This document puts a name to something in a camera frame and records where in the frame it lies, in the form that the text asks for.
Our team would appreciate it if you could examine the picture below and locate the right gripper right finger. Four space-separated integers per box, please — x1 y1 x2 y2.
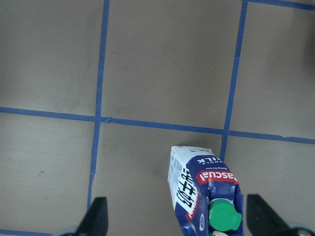
246 194 291 236

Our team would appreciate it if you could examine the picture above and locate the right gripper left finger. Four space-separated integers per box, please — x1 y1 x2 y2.
76 197 108 236

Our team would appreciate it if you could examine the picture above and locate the blue white milk carton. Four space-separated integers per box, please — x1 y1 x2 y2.
168 146 244 236

